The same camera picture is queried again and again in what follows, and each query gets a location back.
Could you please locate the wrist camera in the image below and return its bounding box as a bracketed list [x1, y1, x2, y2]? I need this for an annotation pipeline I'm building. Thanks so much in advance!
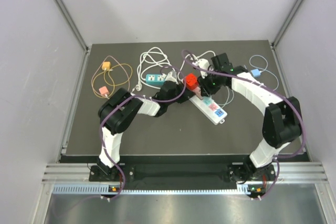
[165, 70, 178, 83]
[192, 59, 210, 79]

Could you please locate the yellow charging cable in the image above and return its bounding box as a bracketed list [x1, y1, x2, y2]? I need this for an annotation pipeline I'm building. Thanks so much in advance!
[93, 63, 133, 97]

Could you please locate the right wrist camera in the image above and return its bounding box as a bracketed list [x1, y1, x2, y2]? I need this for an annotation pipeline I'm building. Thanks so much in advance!
[192, 59, 210, 79]

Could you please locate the yellow charger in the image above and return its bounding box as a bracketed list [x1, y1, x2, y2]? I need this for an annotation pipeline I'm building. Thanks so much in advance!
[101, 61, 111, 71]

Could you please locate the teal power strip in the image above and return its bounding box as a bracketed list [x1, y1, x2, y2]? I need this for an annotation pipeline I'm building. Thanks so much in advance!
[145, 74, 166, 88]

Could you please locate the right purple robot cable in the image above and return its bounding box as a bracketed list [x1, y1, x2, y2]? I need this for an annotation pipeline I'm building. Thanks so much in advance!
[181, 49, 307, 201]

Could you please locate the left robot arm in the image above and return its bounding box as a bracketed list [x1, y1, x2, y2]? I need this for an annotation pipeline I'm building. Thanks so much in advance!
[97, 81, 195, 180]

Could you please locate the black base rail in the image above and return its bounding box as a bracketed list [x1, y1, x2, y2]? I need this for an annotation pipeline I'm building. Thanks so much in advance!
[89, 155, 276, 190]

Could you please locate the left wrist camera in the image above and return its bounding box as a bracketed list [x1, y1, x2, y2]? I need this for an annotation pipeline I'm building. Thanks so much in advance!
[165, 70, 178, 83]

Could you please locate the mint green charger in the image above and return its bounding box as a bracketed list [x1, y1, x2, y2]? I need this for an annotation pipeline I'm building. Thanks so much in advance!
[204, 98, 213, 105]

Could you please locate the white power strip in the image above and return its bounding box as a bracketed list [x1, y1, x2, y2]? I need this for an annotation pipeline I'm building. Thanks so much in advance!
[189, 95, 227, 125]

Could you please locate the dusty pink charger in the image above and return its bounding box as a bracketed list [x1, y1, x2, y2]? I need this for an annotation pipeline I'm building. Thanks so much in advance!
[194, 88, 203, 100]

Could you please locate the light blue charging cable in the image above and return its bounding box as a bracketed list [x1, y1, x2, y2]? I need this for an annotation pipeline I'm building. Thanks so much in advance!
[248, 55, 279, 91]

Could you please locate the pink charging cable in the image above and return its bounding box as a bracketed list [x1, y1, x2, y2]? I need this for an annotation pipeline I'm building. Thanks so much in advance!
[91, 55, 139, 101]

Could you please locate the white slotted cable duct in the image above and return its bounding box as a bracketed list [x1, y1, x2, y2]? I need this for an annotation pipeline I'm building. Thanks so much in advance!
[52, 184, 263, 195]

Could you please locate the red cube plug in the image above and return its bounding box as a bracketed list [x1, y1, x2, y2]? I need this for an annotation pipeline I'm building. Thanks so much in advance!
[184, 73, 200, 91]

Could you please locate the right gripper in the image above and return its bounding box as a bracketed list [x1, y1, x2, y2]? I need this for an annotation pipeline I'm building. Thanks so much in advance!
[197, 70, 222, 97]

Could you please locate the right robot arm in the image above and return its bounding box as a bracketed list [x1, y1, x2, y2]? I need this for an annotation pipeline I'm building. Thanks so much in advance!
[193, 54, 304, 180]

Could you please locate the salmon pink charger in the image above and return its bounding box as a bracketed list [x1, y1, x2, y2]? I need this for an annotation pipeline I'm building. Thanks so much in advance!
[99, 86, 110, 97]

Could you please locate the white cord of teal strip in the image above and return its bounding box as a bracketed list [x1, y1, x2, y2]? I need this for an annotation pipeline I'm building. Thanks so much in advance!
[132, 47, 170, 93]

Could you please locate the light blue charger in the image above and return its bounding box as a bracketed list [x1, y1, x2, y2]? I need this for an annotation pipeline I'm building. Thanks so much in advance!
[250, 69, 261, 78]

